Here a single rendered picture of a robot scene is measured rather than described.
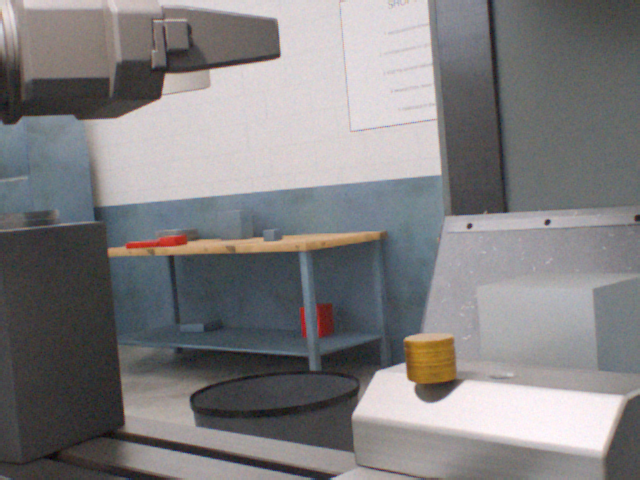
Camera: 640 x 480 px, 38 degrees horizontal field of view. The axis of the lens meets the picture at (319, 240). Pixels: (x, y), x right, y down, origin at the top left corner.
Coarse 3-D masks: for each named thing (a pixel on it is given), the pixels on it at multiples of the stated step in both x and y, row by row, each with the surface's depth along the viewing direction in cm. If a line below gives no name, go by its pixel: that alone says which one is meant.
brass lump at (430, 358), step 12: (420, 336) 40; (432, 336) 40; (444, 336) 40; (408, 348) 40; (420, 348) 39; (432, 348) 39; (444, 348) 39; (408, 360) 40; (420, 360) 39; (432, 360) 39; (444, 360) 39; (408, 372) 40; (420, 372) 39; (432, 372) 39; (444, 372) 39; (456, 372) 40
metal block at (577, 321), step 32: (480, 288) 43; (512, 288) 42; (544, 288) 41; (576, 288) 40; (608, 288) 40; (480, 320) 43; (512, 320) 42; (544, 320) 41; (576, 320) 40; (608, 320) 40; (512, 352) 42; (544, 352) 41; (576, 352) 40; (608, 352) 40
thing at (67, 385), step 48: (0, 240) 72; (48, 240) 76; (96, 240) 81; (0, 288) 72; (48, 288) 76; (96, 288) 80; (0, 336) 73; (48, 336) 76; (96, 336) 80; (0, 384) 73; (48, 384) 75; (96, 384) 80; (0, 432) 74; (48, 432) 75; (96, 432) 80
